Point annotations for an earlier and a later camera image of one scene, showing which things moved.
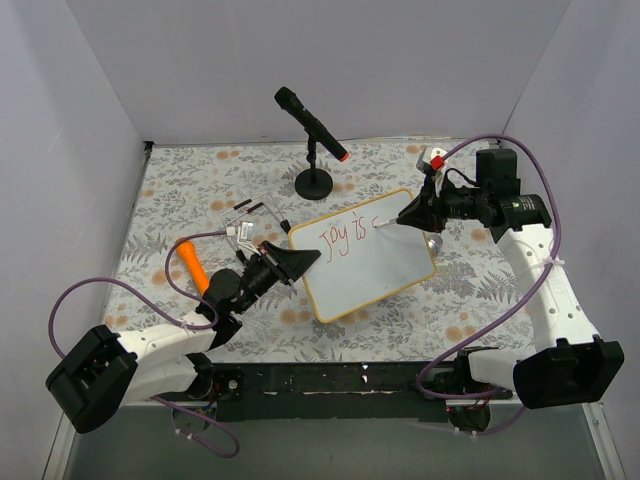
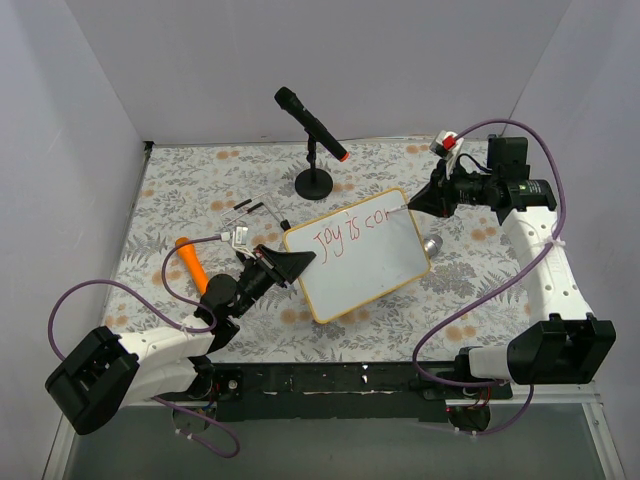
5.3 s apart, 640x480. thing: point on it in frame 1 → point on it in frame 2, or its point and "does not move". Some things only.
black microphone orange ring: [289, 101] does not move
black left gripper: [275, 264] does not move
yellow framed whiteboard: [360, 262] does not move
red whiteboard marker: [387, 222] → [403, 206]
